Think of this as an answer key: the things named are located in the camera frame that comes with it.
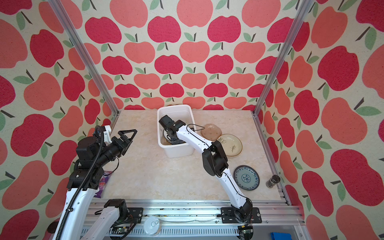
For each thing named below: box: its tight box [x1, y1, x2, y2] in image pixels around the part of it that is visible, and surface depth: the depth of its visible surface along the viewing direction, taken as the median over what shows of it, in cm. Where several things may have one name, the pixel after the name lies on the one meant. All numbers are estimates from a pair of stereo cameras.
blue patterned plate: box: [233, 165, 260, 191], surface depth 88 cm
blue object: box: [270, 232, 292, 240], surface depth 69 cm
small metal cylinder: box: [265, 174, 281, 189], surface depth 78 cm
